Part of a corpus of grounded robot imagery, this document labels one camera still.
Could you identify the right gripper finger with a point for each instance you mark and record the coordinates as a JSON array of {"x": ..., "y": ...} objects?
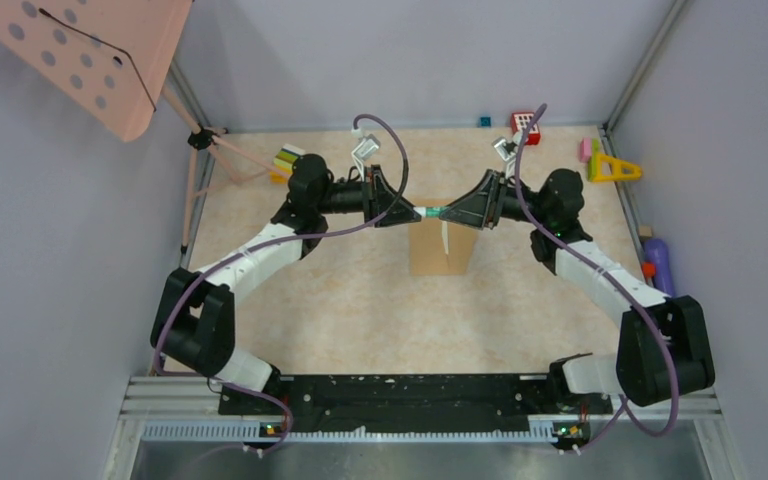
[
  {"x": 482, "y": 196},
  {"x": 471, "y": 217}
]

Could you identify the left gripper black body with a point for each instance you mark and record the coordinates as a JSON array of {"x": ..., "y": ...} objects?
[{"x": 345, "y": 197}]

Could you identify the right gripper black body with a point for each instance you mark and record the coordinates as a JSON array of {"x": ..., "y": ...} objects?
[{"x": 511, "y": 207}]

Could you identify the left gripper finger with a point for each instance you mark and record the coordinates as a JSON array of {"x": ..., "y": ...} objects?
[
  {"x": 380, "y": 195},
  {"x": 383, "y": 214}
]

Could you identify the green white glue stick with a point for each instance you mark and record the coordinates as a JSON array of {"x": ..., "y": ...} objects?
[{"x": 431, "y": 212}]

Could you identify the brown kraft envelope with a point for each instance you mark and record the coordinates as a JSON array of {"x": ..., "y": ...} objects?
[{"x": 438, "y": 248}]

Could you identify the cream paper letter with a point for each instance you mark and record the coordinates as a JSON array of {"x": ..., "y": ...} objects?
[{"x": 445, "y": 238}]

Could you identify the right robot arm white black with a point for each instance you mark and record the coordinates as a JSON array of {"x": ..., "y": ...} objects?
[{"x": 663, "y": 343}]

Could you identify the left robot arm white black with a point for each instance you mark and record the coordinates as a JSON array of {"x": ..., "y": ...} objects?
[{"x": 195, "y": 321}]

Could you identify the striped coloured block stack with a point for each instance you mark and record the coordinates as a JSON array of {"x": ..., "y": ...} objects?
[{"x": 284, "y": 161}]

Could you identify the red toy calculator block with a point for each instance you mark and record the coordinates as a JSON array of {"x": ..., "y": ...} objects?
[{"x": 523, "y": 127}]

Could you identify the pink green toy block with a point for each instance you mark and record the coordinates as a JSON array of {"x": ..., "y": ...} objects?
[{"x": 587, "y": 148}]

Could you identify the yellow triangle toy block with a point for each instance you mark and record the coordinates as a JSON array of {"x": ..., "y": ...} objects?
[{"x": 603, "y": 168}]

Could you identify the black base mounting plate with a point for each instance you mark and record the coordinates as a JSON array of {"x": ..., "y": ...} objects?
[{"x": 431, "y": 403}]

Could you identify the pink perforated music stand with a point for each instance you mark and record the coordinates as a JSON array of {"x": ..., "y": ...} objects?
[{"x": 108, "y": 60}]

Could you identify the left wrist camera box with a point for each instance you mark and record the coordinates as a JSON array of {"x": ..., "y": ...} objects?
[{"x": 367, "y": 145}]

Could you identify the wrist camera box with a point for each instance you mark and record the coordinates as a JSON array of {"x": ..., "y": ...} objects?
[
  {"x": 508, "y": 150},
  {"x": 367, "y": 145}
]

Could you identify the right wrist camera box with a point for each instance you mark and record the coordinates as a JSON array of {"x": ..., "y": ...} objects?
[{"x": 508, "y": 150}]

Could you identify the aluminium frame rail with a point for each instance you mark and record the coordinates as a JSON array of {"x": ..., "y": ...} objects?
[{"x": 186, "y": 409}]

